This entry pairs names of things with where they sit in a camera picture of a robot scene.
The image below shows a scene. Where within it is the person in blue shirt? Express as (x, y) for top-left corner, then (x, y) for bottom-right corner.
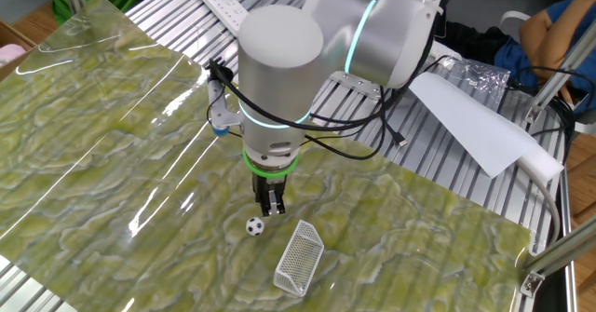
(493, 0), (596, 113)

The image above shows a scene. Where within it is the white mesh miniature goal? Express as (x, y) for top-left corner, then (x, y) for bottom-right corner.
(272, 219), (325, 298)

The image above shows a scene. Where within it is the grey flexible hose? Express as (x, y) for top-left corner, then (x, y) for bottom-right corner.
(516, 160), (562, 251)

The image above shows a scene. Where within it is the green marble pattern mat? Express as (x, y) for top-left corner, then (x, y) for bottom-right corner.
(0, 0), (535, 312)

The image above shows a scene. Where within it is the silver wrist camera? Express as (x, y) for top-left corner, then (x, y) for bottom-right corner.
(206, 78), (243, 137)

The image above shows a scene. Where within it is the black and white soccer ball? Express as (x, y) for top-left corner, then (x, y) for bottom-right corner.
(245, 216), (265, 237)

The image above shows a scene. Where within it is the clear plastic bag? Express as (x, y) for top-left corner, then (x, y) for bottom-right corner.
(437, 55), (511, 102)

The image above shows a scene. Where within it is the bystander left forearm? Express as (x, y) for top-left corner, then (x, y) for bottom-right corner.
(518, 0), (596, 81)

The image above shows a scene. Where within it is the white cloth wad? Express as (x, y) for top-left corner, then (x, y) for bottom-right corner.
(430, 41), (451, 61)

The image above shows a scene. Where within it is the white power strip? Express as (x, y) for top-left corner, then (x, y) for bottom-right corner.
(196, 0), (251, 34)

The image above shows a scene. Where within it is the black camera cable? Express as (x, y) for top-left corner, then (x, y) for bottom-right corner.
(204, 0), (457, 162)

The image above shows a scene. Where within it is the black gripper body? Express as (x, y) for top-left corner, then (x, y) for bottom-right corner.
(251, 172), (289, 192)

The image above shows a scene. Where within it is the pink soft item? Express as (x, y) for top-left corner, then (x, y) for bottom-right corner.
(0, 43), (28, 69)

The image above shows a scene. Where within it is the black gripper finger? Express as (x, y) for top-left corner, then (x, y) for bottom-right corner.
(253, 189), (270, 218)
(267, 189), (287, 216)

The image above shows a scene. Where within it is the black cable bundle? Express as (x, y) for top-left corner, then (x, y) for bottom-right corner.
(507, 64), (596, 164)

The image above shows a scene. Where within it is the brown cardboard box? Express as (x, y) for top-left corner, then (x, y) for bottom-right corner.
(0, 19), (38, 83)

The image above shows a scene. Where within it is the white foam block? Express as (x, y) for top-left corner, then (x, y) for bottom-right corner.
(514, 139), (565, 183)

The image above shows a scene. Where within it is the black USB cable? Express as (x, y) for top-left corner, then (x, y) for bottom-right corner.
(382, 55), (449, 148)

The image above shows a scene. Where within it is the white paper sheet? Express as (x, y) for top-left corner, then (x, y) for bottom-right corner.
(405, 72), (541, 179)

